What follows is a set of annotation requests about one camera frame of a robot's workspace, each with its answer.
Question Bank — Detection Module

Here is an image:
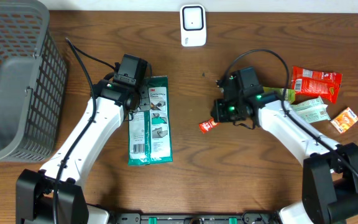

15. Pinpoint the red snack bag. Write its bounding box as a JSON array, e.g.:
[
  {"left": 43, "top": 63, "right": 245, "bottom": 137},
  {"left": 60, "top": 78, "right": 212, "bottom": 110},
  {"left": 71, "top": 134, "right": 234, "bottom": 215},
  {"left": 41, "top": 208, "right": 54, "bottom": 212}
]
[{"left": 291, "top": 66, "right": 342, "bottom": 104}]

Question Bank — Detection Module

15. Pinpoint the white barcode scanner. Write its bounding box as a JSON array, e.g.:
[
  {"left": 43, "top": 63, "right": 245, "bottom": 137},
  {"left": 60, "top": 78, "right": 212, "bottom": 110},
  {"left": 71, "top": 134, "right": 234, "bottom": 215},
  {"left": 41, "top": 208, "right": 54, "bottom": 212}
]
[{"left": 180, "top": 4, "right": 207, "bottom": 47}]

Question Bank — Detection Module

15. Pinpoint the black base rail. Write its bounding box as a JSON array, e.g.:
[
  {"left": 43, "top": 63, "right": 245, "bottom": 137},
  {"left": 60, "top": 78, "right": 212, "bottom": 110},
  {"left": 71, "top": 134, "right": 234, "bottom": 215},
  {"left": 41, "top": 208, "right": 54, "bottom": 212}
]
[{"left": 85, "top": 203, "right": 347, "bottom": 224}]

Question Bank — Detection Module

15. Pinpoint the small red Nescafe packet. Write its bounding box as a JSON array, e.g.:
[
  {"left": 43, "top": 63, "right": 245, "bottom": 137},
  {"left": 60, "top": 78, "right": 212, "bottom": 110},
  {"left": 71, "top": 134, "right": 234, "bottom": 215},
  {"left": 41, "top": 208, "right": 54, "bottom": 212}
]
[{"left": 199, "top": 118, "right": 219, "bottom": 134}]

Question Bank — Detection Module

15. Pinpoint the light green wet wipes pack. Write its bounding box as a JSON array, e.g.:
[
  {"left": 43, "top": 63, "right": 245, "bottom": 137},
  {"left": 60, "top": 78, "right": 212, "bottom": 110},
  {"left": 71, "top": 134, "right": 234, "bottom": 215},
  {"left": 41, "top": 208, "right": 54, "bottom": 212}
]
[{"left": 291, "top": 96, "right": 331, "bottom": 123}]

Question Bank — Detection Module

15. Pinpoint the dark green packet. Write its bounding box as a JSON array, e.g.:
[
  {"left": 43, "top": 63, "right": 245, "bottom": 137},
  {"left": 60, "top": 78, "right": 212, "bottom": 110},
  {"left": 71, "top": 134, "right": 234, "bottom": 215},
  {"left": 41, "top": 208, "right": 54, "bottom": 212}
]
[{"left": 128, "top": 77, "right": 173, "bottom": 166}]

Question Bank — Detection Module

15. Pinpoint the yellow green juice carton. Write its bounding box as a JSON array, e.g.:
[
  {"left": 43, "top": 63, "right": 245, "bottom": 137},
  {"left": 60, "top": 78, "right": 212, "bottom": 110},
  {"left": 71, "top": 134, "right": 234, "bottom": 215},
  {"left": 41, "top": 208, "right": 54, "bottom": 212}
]
[{"left": 263, "top": 87, "right": 295, "bottom": 104}]

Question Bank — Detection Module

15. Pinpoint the grey plastic shopping basket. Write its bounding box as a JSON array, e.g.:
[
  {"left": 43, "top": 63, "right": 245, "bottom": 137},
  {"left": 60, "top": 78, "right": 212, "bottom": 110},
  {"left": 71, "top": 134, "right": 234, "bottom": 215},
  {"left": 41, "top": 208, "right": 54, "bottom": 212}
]
[{"left": 0, "top": 1, "right": 68, "bottom": 162}]

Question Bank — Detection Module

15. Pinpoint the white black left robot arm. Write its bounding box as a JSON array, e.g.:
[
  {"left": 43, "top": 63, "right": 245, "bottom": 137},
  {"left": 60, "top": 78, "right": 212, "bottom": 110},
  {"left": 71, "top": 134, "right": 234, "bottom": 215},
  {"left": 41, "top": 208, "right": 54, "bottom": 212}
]
[{"left": 16, "top": 80, "right": 148, "bottom": 223}]

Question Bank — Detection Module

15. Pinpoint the small orange tissue pack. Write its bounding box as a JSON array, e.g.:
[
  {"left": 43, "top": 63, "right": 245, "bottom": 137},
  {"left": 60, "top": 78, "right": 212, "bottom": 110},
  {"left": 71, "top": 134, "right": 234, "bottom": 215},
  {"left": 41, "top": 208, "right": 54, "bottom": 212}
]
[{"left": 331, "top": 107, "right": 358, "bottom": 134}]

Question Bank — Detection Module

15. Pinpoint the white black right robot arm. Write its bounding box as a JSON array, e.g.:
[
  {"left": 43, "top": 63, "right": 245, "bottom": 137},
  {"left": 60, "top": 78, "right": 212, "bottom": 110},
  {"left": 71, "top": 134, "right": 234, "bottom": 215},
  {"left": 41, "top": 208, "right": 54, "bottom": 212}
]
[{"left": 211, "top": 93, "right": 358, "bottom": 223}]

